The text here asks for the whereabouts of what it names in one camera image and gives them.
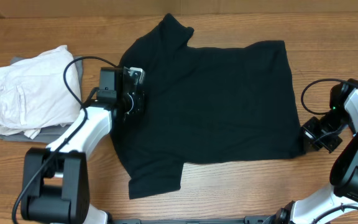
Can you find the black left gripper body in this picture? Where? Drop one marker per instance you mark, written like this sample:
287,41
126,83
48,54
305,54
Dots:
133,103

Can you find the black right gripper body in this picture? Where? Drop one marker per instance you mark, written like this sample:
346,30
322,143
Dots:
325,132

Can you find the grey folded garment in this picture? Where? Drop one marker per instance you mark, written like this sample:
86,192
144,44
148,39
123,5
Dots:
48,134

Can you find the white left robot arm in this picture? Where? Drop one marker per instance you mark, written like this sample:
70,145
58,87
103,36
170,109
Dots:
55,179

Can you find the white folded garment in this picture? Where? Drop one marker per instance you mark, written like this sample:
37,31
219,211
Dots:
39,92

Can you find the black t-shirt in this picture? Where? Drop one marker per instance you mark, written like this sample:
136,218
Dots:
205,105

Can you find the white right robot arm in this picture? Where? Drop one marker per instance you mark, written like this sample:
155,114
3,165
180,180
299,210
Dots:
340,196

